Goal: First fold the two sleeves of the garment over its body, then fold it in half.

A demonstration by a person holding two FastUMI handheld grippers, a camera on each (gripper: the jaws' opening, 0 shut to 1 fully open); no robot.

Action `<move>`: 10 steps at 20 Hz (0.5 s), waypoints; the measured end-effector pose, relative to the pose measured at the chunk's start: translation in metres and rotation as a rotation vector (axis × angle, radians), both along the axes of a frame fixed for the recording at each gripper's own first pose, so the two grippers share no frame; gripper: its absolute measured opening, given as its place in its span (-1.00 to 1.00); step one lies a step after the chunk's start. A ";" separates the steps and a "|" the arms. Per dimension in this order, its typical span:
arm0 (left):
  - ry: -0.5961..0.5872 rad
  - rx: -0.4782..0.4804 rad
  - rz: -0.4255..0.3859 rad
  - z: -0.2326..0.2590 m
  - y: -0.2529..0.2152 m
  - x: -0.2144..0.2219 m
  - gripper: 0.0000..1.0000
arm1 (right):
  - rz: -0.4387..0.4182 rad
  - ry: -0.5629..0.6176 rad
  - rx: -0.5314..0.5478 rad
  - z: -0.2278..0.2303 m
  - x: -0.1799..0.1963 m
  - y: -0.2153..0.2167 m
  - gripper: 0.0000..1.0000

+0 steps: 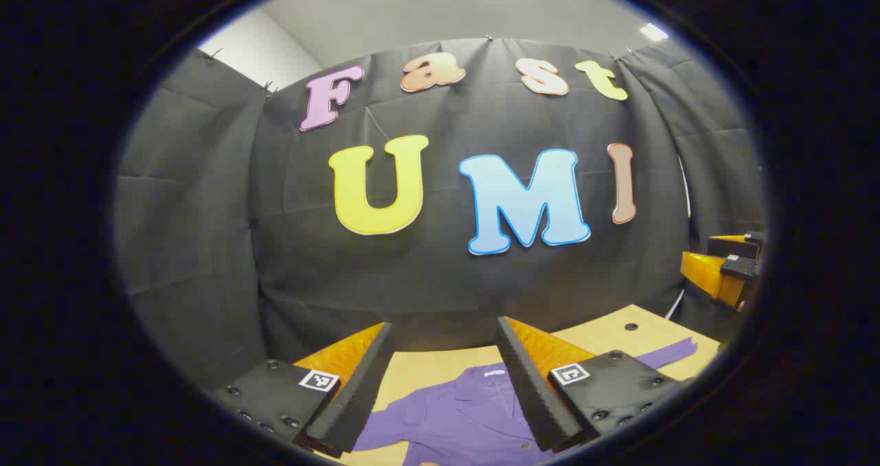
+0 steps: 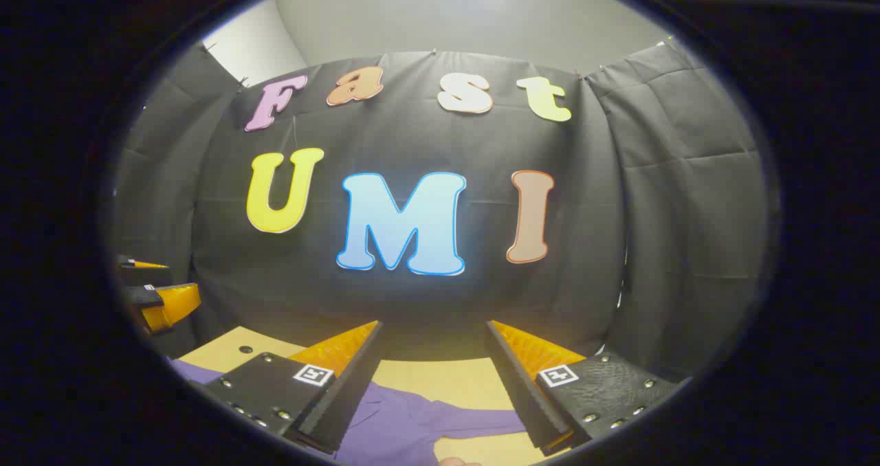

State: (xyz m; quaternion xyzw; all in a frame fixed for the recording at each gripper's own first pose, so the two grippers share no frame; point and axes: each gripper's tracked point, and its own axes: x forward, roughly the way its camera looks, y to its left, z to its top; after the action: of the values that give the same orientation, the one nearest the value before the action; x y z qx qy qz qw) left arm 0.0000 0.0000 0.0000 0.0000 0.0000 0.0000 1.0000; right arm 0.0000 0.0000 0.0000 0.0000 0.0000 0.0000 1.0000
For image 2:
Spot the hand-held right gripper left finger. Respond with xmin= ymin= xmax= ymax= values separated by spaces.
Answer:
xmin=205 ymin=320 xmax=384 ymax=454

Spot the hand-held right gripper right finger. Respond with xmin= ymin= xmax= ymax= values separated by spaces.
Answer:
xmin=485 ymin=320 xmax=679 ymax=457

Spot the purple button shirt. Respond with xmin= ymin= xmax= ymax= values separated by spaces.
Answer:
xmin=168 ymin=358 xmax=530 ymax=466

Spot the black backdrop cloth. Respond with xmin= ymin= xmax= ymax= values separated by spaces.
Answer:
xmin=113 ymin=43 xmax=767 ymax=384

